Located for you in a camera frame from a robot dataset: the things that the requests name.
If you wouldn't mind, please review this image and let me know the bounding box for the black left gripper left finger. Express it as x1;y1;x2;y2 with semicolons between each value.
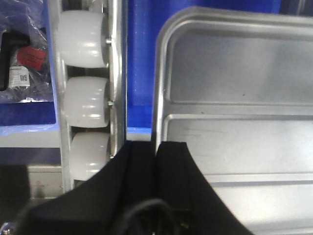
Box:
15;141;154;235

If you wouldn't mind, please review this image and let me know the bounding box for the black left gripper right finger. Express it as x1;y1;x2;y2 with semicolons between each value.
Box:
156;141;252;235

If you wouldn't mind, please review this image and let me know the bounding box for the silver ribbed metal tray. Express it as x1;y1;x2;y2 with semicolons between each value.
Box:
152;6;313;235

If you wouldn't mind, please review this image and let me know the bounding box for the blue bin lower left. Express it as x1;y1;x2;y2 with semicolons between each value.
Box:
0;0;56;136

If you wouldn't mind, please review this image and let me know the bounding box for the plastic bag with red label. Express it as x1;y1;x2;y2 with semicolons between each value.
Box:
0;0;53;104

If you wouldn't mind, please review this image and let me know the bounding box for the left white roller track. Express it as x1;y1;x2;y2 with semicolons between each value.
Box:
46;0;127;192

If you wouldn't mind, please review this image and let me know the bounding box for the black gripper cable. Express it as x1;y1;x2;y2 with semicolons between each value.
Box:
116;198;181;235

